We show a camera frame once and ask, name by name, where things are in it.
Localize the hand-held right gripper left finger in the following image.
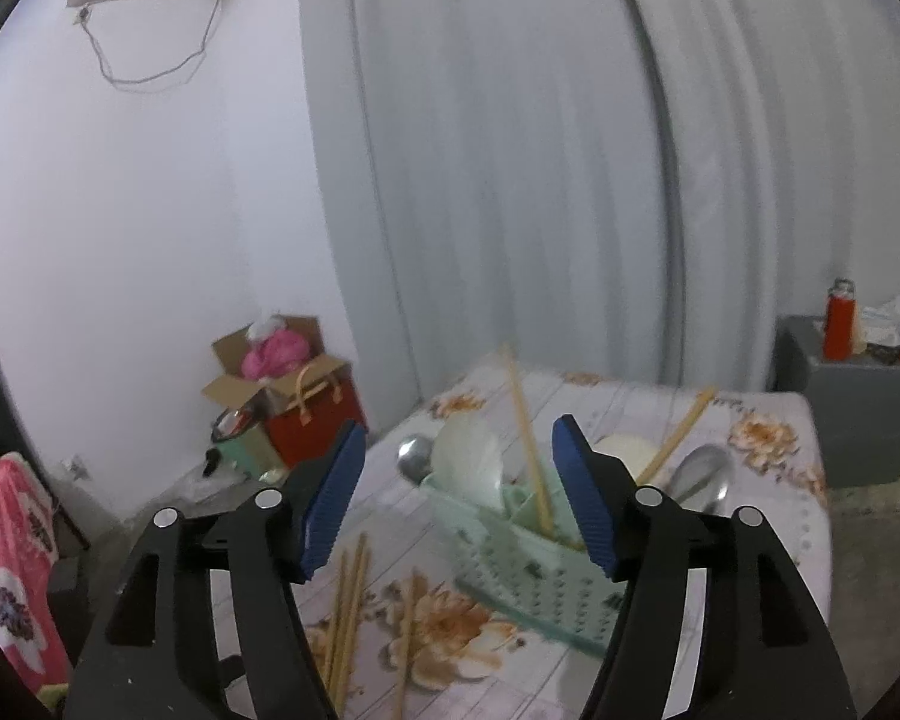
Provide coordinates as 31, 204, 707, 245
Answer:
61, 420, 368, 720

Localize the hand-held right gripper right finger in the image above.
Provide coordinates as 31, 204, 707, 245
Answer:
552, 412, 857, 720

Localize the metal spoon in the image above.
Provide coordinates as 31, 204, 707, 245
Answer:
396, 435, 436, 485
666, 444, 737, 518

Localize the green plastic utensil holder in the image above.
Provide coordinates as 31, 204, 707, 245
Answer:
420, 465, 631, 657

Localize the floral tablecloth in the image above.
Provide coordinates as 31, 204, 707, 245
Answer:
285, 360, 830, 720

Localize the pale green cooking pot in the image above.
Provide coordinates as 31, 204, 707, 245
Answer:
208, 405, 290, 481

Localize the pink plastic bag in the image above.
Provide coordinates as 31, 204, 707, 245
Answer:
241, 330, 310, 382

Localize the cardboard box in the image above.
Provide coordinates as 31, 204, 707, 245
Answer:
201, 315, 350, 421

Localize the grey cabinet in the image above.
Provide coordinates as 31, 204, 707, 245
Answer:
772, 313, 900, 488

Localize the red thermos bottle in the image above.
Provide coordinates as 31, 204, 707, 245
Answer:
823, 279, 858, 361

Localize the pink floral blanket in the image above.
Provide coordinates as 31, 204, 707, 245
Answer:
0, 450, 72, 691

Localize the grey curtain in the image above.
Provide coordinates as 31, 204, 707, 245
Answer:
300, 0, 900, 436

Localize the red bag with handles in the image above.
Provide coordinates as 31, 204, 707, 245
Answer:
266, 360, 368, 470

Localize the air conditioner cable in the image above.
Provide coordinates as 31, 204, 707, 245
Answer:
75, 0, 222, 91

